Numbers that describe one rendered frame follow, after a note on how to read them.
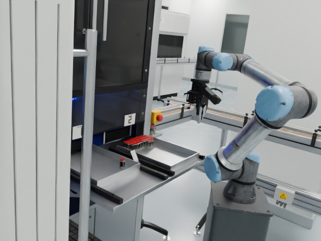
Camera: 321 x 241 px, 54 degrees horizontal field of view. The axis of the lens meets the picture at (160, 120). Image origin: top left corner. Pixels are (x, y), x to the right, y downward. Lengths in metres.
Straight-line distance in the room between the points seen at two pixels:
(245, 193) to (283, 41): 1.67
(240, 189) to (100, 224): 0.79
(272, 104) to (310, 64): 1.74
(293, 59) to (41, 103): 2.42
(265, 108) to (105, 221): 1.13
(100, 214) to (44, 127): 1.19
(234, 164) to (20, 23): 0.99
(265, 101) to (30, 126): 0.76
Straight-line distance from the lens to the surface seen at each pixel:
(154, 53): 1.78
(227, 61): 1.38
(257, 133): 1.19
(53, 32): 0.64
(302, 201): 2.42
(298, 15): 2.85
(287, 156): 2.96
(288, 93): 1.11
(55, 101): 0.66
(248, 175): 1.47
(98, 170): 1.42
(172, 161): 1.58
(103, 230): 1.88
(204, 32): 10.58
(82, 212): 0.83
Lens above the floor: 1.49
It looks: 16 degrees down
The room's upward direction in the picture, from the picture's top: 6 degrees clockwise
